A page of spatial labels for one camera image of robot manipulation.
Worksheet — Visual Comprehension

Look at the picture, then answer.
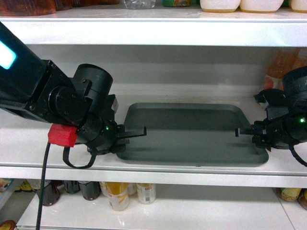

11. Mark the white metal shelf unit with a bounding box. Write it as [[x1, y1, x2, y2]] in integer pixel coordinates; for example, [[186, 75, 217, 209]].
[[0, 4, 307, 230]]

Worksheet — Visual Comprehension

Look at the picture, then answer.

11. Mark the dark drink bottle middle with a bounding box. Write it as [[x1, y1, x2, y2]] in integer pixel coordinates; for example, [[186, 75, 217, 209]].
[[63, 181, 80, 194]]

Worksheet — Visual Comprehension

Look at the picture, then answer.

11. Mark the dark drink bottle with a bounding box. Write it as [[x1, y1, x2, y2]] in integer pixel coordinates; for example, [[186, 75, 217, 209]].
[[63, 181, 80, 194], [78, 181, 101, 201], [42, 180, 60, 207]]

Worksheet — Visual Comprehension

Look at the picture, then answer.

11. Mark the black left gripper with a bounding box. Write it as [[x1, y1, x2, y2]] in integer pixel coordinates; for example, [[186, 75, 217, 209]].
[[76, 94, 147, 155]]

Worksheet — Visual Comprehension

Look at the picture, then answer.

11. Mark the white cup left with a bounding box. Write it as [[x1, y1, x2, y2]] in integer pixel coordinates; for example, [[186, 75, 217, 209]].
[[200, 0, 241, 13]]

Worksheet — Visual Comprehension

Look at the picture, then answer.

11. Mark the white cup middle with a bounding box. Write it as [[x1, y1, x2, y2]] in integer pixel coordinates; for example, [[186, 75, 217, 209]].
[[239, 0, 283, 13]]

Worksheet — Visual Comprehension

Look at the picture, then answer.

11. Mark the dark drink bottle left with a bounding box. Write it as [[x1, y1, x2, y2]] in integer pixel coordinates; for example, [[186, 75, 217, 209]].
[[42, 180, 60, 207]]

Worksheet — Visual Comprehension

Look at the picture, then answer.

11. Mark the orange juice bottle far left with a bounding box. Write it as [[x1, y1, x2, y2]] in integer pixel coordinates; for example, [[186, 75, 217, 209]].
[[262, 48, 298, 91]]

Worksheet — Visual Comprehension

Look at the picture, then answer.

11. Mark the dark drink bottle right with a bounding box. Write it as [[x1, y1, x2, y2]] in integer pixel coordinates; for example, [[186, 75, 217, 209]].
[[78, 181, 101, 201]]

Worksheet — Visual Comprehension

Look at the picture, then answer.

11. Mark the white labelled can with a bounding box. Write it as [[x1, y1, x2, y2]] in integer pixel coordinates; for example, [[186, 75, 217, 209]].
[[136, 183, 156, 204]]

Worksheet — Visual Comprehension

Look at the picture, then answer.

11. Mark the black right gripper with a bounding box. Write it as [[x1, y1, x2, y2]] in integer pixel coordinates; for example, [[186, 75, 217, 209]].
[[235, 89, 307, 150]]

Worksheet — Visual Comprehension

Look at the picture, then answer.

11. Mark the yellow white can front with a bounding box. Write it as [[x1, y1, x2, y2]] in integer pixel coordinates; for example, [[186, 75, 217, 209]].
[[106, 182, 129, 211]]

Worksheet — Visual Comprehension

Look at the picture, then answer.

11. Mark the black cable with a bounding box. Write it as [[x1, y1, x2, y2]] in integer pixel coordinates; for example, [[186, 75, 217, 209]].
[[35, 142, 52, 230]]

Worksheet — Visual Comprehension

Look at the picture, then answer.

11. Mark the grey rectangular serving tray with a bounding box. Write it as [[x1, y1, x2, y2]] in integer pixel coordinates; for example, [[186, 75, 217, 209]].
[[117, 103, 269, 167]]

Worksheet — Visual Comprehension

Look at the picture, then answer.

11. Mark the white cup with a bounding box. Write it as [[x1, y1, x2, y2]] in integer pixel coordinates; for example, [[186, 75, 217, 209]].
[[239, 0, 283, 13], [200, 0, 241, 13]]

